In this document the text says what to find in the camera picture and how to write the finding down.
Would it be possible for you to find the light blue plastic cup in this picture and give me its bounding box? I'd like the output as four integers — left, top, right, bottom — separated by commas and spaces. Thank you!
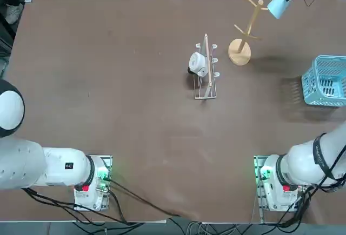
267, 0, 290, 19

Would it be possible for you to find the wooden cup rack tree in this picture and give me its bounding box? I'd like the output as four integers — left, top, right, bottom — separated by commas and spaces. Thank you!
228, 0, 269, 66

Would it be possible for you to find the blue plastic slotted basket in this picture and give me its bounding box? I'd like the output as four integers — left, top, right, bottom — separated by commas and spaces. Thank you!
301, 55, 346, 108

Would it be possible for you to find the white ceramic cup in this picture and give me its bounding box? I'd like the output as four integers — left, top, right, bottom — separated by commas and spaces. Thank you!
188, 52, 208, 77

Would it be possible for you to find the white wire rack wooden rod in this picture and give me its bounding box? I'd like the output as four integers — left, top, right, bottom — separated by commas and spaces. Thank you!
193, 33, 220, 100

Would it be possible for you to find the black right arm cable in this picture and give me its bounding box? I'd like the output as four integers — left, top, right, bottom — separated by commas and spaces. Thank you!
297, 133, 346, 221

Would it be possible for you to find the black cable across table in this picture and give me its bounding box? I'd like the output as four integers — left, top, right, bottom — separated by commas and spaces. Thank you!
108, 179, 182, 217

